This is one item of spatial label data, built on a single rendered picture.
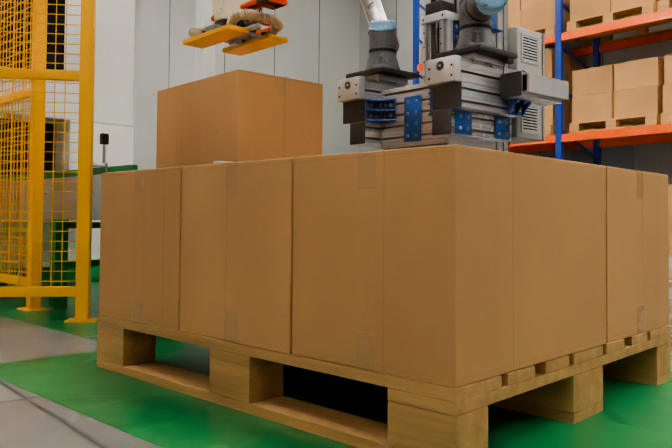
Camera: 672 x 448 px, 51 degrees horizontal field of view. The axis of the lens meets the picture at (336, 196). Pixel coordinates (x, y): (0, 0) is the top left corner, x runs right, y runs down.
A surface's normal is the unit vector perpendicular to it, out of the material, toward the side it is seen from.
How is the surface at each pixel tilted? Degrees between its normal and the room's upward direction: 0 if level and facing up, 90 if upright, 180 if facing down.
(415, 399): 90
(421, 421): 90
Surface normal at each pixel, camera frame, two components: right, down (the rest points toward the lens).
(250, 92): 0.67, -0.02
